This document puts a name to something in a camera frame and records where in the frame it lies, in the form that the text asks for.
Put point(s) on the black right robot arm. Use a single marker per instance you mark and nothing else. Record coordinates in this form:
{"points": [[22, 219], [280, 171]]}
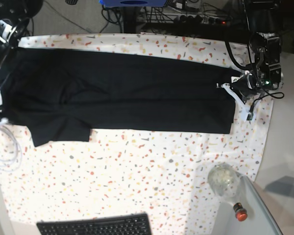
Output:
{"points": [[14, 19]]}

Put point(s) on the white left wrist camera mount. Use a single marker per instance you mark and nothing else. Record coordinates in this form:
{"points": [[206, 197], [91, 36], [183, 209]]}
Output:
{"points": [[246, 114]]}

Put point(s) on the blue white device top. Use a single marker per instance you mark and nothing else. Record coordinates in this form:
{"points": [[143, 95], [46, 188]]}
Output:
{"points": [[135, 3]]}

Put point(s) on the red emergency stop button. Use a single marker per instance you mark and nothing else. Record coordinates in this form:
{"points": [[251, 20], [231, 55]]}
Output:
{"points": [[240, 212]]}

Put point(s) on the black power strip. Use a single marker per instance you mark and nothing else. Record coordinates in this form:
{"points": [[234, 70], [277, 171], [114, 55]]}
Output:
{"points": [[201, 19]]}

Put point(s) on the terrazzo pattern tablecloth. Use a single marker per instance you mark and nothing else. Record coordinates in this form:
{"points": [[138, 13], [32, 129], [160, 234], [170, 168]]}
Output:
{"points": [[120, 172]]}

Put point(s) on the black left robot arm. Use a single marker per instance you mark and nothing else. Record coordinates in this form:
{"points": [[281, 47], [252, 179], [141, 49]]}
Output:
{"points": [[264, 21]]}

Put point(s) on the clear jar with yellow content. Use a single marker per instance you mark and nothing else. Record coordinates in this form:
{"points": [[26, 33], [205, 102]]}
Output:
{"points": [[225, 183]]}

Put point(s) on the black t-shirt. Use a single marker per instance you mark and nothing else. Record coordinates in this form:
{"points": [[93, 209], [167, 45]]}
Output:
{"points": [[61, 95]]}

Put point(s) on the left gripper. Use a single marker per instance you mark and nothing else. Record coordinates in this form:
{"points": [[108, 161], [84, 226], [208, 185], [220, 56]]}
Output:
{"points": [[264, 72]]}

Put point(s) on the black keyboard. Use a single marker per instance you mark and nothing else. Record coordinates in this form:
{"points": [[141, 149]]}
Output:
{"points": [[135, 224]]}

